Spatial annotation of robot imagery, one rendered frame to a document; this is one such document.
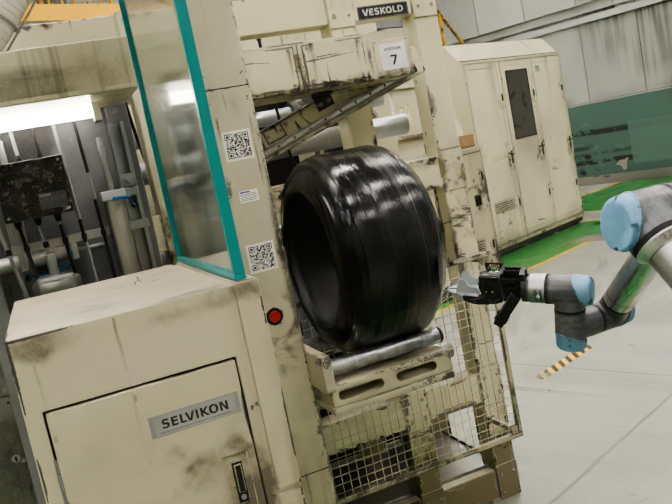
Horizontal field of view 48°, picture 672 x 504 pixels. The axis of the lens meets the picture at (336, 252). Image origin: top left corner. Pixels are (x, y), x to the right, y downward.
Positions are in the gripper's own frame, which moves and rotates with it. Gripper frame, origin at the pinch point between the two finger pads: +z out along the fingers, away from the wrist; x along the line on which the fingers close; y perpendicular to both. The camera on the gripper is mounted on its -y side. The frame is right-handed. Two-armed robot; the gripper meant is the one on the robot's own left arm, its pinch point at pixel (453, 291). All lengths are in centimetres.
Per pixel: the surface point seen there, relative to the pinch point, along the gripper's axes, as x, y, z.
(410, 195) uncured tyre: -2.8, 27.2, 7.7
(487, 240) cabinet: -424, -239, 124
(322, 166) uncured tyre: -1.7, 36.7, 30.0
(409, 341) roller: 8.1, -11.2, 11.6
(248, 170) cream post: 9, 42, 45
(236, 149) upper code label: 9, 47, 47
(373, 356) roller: 16.9, -10.0, 18.5
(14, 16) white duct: 8, 87, 103
